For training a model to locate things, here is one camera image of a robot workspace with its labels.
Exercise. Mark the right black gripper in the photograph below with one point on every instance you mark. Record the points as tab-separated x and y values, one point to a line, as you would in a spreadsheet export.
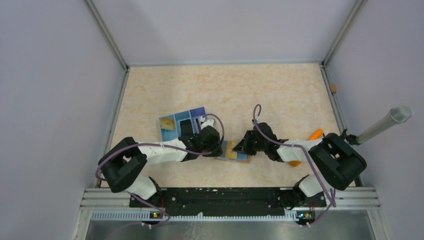
244	145

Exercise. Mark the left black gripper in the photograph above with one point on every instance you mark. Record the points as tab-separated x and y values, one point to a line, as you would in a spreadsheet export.
217	153

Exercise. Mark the black credit card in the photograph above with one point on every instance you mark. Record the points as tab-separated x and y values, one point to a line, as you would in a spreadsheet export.
186	128

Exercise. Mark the light blue card box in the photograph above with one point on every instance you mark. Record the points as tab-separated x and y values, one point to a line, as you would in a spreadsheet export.
167	135

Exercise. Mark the purple blue card box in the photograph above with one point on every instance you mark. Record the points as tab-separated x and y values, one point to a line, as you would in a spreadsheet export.
195	115

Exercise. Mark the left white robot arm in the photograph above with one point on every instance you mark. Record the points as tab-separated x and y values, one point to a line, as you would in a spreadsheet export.
122	166

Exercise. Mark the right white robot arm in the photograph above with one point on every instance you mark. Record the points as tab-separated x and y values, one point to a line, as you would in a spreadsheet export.
334	163

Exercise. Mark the middle blue card box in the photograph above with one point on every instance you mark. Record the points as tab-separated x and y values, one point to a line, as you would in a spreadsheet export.
178	117

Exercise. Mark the yellow credit card stack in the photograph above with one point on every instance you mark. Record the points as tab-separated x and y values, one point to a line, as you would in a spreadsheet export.
167	124

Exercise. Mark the orange carrot toy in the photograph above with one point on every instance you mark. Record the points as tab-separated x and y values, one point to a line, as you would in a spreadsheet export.
312	138

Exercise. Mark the small tan block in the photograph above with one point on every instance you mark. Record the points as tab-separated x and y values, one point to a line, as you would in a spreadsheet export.
332	88

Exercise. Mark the black microphone tripod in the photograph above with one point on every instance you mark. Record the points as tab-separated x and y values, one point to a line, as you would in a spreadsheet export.
351	139

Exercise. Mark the silver microphone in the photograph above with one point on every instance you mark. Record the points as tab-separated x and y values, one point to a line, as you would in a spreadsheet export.
397	115

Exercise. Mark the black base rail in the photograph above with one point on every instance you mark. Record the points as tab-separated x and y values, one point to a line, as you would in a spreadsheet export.
233	201

